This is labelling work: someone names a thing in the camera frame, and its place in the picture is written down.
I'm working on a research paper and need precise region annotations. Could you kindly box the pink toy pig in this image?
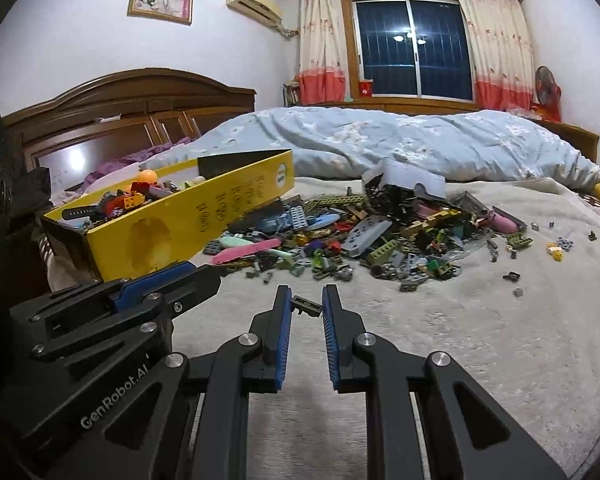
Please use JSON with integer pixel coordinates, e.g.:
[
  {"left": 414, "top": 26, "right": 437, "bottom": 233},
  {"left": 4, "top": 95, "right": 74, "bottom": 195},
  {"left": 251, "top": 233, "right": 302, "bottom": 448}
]
[{"left": 485, "top": 210, "right": 521, "bottom": 235}]

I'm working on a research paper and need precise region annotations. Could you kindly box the yellow cardboard box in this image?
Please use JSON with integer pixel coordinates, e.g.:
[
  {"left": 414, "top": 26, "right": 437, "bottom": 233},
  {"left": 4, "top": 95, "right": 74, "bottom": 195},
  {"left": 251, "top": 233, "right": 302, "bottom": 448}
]
[{"left": 40, "top": 149, "right": 295, "bottom": 283}]

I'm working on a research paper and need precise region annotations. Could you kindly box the beige fleece blanket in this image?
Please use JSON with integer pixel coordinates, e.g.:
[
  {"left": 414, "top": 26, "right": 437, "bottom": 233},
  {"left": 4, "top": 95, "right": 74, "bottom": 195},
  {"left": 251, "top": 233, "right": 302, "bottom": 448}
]
[{"left": 47, "top": 175, "right": 600, "bottom": 480}]

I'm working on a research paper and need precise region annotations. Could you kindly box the dark grey small brick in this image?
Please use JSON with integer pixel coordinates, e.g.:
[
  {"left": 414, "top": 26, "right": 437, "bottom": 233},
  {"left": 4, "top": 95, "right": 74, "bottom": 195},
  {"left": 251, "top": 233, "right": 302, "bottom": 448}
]
[{"left": 291, "top": 295, "right": 323, "bottom": 317}]

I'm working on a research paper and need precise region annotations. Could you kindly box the purple pillow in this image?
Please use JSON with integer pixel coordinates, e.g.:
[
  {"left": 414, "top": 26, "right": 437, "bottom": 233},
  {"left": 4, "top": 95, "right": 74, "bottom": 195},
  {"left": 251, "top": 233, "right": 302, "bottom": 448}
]
[{"left": 77, "top": 135, "right": 195, "bottom": 193}]

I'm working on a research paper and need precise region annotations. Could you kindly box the red standing fan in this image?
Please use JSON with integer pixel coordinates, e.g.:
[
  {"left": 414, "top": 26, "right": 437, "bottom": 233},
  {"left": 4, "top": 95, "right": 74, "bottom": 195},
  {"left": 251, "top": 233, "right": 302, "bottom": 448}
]
[{"left": 532, "top": 65, "right": 563, "bottom": 122}]

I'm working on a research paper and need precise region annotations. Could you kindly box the pink long brick plate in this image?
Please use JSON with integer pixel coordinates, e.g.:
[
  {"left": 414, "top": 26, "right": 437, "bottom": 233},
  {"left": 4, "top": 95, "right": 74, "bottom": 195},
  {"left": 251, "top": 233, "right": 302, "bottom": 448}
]
[{"left": 211, "top": 238, "right": 283, "bottom": 266}]

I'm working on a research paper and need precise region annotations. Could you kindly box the pale grey block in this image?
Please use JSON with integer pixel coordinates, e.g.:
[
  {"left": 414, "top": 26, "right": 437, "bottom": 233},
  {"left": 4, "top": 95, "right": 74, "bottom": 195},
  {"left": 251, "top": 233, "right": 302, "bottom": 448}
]
[{"left": 362, "top": 157, "right": 447, "bottom": 201}]

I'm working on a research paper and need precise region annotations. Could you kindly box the cream and red curtain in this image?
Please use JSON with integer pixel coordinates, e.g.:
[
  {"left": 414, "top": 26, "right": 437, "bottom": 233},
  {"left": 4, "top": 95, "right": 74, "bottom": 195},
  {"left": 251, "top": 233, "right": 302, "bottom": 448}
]
[
  {"left": 299, "top": 0, "right": 351, "bottom": 106},
  {"left": 452, "top": 0, "right": 537, "bottom": 112}
]

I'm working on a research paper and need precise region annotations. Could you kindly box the brown wooden headboard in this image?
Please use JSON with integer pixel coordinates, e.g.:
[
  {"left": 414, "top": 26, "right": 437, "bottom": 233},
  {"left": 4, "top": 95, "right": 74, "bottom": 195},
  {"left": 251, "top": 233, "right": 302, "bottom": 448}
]
[{"left": 2, "top": 67, "right": 257, "bottom": 196}]

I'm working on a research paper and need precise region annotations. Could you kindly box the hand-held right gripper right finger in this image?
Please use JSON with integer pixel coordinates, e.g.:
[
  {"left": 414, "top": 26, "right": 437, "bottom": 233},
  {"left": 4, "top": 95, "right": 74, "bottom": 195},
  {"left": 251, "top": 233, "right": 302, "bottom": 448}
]
[{"left": 321, "top": 284, "right": 568, "bottom": 480}]

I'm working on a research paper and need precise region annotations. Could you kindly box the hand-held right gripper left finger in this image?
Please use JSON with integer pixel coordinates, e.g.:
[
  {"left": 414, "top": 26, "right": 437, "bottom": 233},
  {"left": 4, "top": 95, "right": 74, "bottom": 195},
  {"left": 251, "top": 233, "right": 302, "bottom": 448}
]
[{"left": 44, "top": 284, "right": 295, "bottom": 480}]

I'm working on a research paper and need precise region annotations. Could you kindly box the wooden framed window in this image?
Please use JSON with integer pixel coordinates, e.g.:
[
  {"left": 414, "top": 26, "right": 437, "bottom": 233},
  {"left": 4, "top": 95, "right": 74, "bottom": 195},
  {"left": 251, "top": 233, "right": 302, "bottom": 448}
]
[{"left": 340, "top": 0, "right": 478, "bottom": 106}]

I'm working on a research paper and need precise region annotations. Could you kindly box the pile of mixed toy bricks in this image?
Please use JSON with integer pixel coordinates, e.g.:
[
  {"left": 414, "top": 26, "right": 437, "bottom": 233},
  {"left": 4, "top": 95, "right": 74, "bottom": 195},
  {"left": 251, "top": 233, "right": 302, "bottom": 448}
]
[{"left": 202, "top": 157, "right": 536, "bottom": 293}]

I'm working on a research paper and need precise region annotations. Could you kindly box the wall air conditioner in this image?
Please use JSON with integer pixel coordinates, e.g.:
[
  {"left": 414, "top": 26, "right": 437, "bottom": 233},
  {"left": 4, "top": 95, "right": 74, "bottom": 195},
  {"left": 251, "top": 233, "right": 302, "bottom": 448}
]
[{"left": 226, "top": 0, "right": 284, "bottom": 28}]

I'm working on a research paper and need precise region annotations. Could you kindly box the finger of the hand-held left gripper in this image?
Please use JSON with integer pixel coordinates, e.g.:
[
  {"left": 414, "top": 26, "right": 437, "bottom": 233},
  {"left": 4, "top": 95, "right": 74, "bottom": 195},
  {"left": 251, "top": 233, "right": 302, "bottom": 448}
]
[
  {"left": 30, "top": 266, "right": 222, "bottom": 361},
  {"left": 10, "top": 260, "right": 198, "bottom": 323}
]

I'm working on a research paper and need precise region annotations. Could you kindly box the light blue floral quilt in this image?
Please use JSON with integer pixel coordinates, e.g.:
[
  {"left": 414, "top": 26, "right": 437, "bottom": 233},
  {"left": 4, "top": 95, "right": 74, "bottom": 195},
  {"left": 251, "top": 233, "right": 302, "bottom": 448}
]
[{"left": 140, "top": 106, "right": 600, "bottom": 191}]

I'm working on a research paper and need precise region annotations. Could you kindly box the orange red toy brick heap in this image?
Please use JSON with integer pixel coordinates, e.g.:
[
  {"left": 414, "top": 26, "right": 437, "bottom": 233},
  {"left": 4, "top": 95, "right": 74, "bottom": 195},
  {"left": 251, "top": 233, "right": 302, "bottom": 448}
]
[{"left": 62, "top": 175, "right": 208, "bottom": 226}]

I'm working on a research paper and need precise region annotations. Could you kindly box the wooden bed footboard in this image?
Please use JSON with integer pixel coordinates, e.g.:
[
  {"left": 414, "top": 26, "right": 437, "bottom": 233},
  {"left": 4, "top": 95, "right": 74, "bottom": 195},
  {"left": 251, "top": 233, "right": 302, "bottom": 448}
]
[{"left": 535, "top": 115, "right": 600, "bottom": 166}]

